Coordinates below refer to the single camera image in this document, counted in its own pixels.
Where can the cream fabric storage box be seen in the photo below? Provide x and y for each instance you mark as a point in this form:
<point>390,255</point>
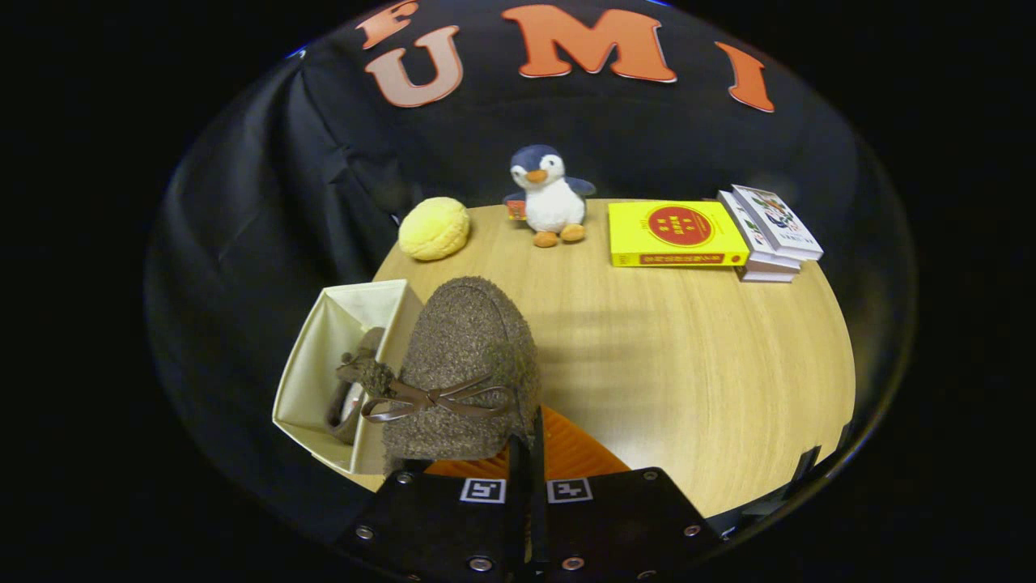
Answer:
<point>316,356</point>

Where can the blue white penguin plush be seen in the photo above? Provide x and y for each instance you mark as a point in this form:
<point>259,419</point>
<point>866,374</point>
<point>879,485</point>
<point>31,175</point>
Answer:
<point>554,202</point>

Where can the yellow round plush bun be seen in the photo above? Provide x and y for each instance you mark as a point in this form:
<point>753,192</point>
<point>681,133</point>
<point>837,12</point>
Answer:
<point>435,229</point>

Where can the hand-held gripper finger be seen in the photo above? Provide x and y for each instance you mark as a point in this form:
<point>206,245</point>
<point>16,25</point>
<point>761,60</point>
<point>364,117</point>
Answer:
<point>518,502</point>
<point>538,486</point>

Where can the brown fuzzy shoe with bow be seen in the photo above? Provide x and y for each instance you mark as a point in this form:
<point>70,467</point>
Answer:
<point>469,340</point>
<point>344,409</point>

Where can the yellow book with red circle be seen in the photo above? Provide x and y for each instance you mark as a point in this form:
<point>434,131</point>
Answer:
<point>680,227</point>

